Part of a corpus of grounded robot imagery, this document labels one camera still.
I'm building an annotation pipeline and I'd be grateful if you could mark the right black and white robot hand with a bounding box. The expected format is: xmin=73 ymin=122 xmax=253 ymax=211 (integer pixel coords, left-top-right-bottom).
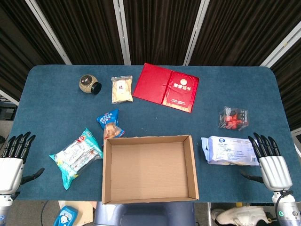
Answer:
xmin=239 ymin=132 xmax=293 ymax=191

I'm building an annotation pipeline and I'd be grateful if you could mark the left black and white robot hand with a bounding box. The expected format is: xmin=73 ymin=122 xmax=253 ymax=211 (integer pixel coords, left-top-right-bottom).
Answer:
xmin=0 ymin=131 xmax=45 ymax=196

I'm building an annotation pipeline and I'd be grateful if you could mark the white blue tissue pack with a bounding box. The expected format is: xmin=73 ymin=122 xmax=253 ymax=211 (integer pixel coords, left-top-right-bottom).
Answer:
xmin=201 ymin=136 xmax=260 ymax=167

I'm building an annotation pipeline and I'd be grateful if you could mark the teal snack bag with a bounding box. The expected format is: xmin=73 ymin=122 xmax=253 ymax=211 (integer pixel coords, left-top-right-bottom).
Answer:
xmin=49 ymin=127 xmax=103 ymax=190

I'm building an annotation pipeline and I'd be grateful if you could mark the clear box of coffee capsules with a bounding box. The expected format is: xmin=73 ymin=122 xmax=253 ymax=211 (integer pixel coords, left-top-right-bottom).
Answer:
xmin=218 ymin=106 xmax=249 ymax=131

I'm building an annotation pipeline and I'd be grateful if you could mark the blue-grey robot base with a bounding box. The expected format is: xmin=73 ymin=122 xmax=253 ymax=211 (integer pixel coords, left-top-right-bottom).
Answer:
xmin=94 ymin=201 xmax=196 ymax=226

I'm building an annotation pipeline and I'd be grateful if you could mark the black equipment box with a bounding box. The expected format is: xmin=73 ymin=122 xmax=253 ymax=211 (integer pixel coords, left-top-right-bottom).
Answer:
xmin=0 ymin=107 xmax=17 ymax=121

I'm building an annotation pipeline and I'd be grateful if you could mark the blue orange snack packet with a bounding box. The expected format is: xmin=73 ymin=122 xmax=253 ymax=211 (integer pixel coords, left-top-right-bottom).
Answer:
xmin=96 ymin=109 xmax=125 ymax=146

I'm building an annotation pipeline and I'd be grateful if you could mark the open brown cardboard box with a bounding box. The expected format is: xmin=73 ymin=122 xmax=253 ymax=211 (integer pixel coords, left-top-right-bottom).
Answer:
xmin=101 ymin=134 xmax=199 ymax=204

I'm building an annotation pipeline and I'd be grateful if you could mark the clear beige snack packet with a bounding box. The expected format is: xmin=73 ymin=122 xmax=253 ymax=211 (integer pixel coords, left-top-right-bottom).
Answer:
xmin=111 ymin=75 xmax=134 ymax=104

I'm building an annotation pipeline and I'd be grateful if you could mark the blue felt table cover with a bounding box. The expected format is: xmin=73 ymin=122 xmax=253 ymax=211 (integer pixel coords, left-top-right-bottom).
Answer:
xmin=10 ymin=65 xmax=299 ymax=203

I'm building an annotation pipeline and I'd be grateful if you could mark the glass jar with black lid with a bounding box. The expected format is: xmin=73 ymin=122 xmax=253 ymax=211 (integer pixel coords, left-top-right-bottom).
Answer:
xmin=79 ymin=74 xmax=103 ymax=96

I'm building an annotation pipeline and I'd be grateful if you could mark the open red certificate folder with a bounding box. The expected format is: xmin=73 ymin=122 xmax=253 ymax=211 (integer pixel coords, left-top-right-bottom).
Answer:
xmin=132 ymin=63 xmax=200 ymax=113

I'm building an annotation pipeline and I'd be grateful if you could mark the white partition frame post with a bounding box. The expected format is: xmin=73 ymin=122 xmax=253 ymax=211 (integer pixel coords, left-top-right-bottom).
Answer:
xmin=260 ymin=22 xmax=301 ymax=68
xmin=112 ymin=0 xmax=132 ymax=65
xmin=24 ymin=0 xmax=72 ymax=65
xmin=183 ymin=0 xmax=210 ymax=66

